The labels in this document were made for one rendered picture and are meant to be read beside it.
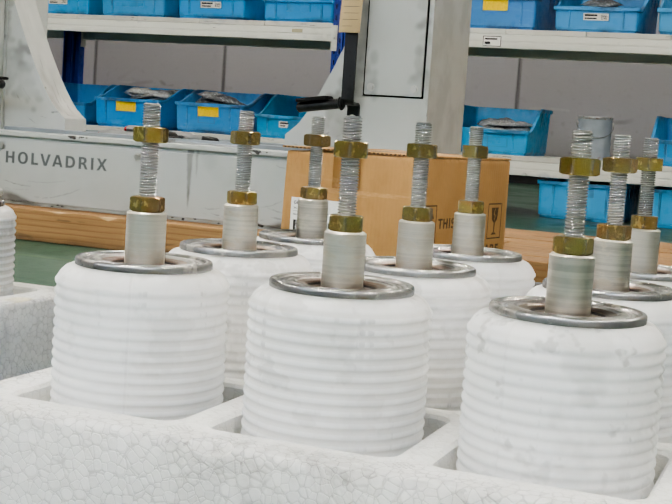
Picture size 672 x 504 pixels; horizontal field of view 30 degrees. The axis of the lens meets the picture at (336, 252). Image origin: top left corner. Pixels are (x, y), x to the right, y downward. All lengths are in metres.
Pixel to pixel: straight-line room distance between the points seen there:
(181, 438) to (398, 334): 0.12
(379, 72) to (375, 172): 1.11
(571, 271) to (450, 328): 0.14
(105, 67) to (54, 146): 7.47
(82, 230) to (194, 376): 2.44
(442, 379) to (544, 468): 0.16
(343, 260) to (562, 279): 0.11
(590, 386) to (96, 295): 0.26
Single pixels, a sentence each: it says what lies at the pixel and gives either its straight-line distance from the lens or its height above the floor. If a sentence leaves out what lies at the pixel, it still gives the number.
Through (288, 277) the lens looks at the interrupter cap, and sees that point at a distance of 0.66.
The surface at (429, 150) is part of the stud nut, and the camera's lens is 0.75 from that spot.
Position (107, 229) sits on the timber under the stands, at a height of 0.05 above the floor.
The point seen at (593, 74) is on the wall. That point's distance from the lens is 9.19.
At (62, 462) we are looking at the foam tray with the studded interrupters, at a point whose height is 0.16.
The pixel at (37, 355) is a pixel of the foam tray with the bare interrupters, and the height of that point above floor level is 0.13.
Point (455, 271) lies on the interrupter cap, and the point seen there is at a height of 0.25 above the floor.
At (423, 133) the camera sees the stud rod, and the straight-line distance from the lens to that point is 0.75.
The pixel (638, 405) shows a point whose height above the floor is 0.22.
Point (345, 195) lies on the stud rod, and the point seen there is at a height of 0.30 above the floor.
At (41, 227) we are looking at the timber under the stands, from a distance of 3.18.
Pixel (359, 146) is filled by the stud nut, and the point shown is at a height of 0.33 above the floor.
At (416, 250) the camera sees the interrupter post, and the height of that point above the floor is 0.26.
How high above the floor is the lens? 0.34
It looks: 6 degrees down
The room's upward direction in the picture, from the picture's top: 4 degrees clockwise
